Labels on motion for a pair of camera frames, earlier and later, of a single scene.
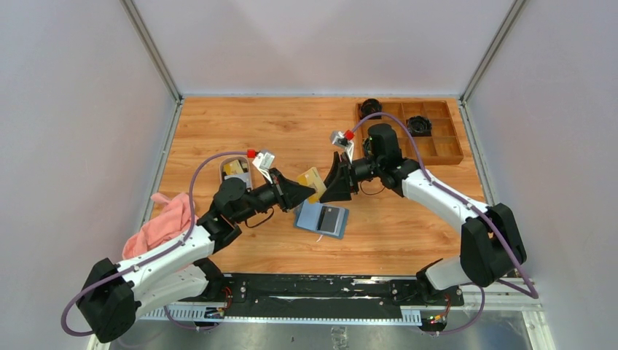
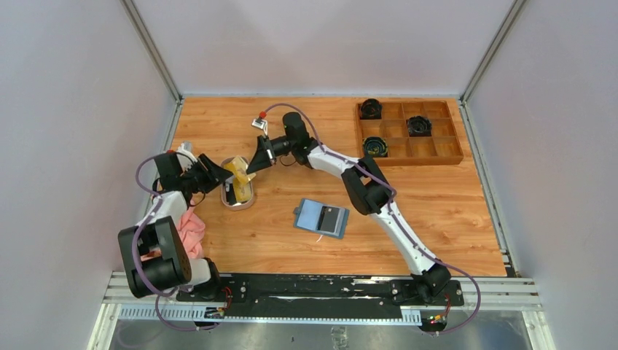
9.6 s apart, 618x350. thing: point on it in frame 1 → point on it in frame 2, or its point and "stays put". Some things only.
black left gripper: x=287 y=193 → x=214 y=176
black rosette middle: x=419 y=126 stays put
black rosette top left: x=370 y=106 stays put
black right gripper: x=339 y=189 → x=264 y=157
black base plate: x=329 y=292 stays put
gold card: x=311 y=179 → x=241 y=179
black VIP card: x=328 y=220 stays put
